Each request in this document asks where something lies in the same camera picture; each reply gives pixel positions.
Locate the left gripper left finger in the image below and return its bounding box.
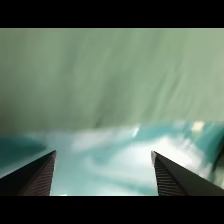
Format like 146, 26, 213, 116
0, 149, 57, 197

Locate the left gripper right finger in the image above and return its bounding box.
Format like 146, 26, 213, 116
150, 150, 224, 197

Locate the pale green garment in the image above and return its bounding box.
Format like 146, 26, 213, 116
0, 28, 224, 135

